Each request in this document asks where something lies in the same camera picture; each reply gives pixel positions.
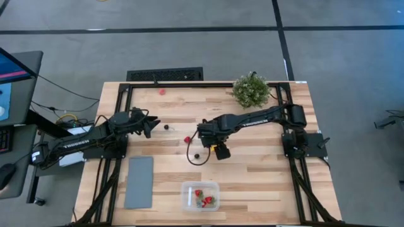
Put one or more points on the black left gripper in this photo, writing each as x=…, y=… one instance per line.
x=138, y=121

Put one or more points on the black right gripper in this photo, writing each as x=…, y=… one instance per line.
x=211, y=142

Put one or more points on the dark blackberry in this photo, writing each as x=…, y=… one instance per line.
x=166, y=127
x=197, y=156

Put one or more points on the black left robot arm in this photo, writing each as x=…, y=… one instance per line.
x=82, y=142

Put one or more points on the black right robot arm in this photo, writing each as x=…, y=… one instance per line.
x=252, y=119

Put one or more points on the clear plastic tupperware container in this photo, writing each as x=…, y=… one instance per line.
x=200, y=196

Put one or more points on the red raspberry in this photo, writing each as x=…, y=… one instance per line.
x=162, y=91

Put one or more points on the black floor vent grille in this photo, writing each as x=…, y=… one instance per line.
x=164, y=74

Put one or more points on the grey container lid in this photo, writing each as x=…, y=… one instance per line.
x=139, y=182

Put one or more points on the green potted plant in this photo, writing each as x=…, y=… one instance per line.
x=251, y=89

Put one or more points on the white box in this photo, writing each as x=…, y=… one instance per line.
x=73, y=159

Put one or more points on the dark grey desk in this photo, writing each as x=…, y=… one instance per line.
x=22, y=104

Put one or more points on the black desk caster wheel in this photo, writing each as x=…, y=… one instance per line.
x=40, y=201

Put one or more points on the black keyboard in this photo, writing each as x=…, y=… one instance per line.
x=5, y=139

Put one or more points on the computer monitor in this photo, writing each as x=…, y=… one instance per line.
x=12, y=69

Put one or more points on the black computer mouse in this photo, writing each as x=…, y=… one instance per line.
x=5, y=176

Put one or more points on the black floor device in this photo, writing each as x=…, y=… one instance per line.
x=389, y=121

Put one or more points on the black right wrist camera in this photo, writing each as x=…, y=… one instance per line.
x=206, y=129

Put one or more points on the black aluminium table frame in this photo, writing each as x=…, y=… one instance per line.
x=176, y=85

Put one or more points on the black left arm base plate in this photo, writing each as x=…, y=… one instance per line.
x=105, y=151

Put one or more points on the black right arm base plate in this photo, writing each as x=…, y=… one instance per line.
x=312, y=146

